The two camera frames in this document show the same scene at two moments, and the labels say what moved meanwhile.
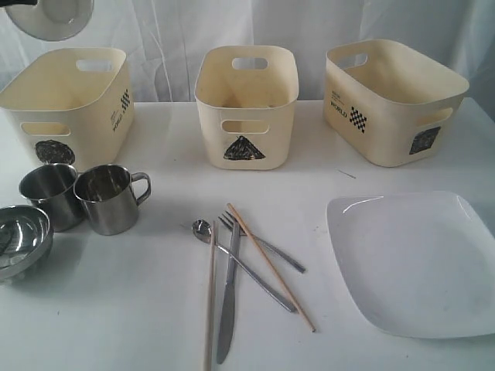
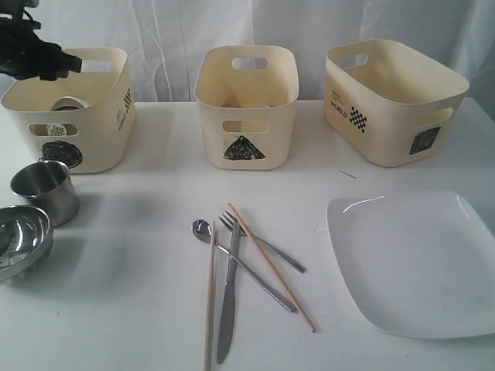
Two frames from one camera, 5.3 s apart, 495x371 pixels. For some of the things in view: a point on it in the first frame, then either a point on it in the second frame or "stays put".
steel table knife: x=230 y=294 stays put
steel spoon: x=203 y=229 stays put
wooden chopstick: x=209 y=333 stays put
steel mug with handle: x=111 y=196 → x=69 y=103
